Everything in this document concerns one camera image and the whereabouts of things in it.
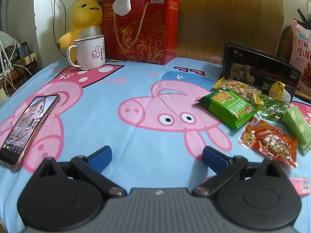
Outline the peanut snack packet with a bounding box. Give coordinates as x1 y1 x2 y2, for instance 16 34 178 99
213 77 261 105

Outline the brown seat cushion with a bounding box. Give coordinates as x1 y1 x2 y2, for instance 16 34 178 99
276 26 310 103

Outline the smartphone with pink case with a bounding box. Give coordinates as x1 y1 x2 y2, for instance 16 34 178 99
1 94 60 172

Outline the yellow plush toy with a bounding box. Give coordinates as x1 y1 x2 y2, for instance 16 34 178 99
58 0 102 50

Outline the Peppa Pig blue bedsheet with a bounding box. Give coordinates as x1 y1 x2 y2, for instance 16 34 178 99
1 58 310 232

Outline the red spicy snack packet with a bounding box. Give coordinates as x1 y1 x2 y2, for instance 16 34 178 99
239 117 298 168

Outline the black tin box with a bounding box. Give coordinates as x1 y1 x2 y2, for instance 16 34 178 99
220 42 301 98

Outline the pink fried twist snack bag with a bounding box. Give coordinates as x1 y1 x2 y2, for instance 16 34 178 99
290 20 311 96

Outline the green cracker packet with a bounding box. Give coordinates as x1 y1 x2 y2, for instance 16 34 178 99
197 88 256 129

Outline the yellow small snack packet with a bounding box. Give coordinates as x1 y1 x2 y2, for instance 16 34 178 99
268 81 291 104

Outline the pink small box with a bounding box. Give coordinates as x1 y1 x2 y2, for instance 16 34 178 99
289 178 310 196

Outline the dark green pickle packet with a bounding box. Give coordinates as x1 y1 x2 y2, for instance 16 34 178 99
256 95 288 123

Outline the light green tissue pack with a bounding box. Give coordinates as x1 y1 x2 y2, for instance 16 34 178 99
281 106 311 156

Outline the red gift box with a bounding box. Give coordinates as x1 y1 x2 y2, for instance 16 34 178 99
102 0 179 65

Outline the wooden headboard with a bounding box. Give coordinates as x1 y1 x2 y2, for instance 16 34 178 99
176 0 284 64

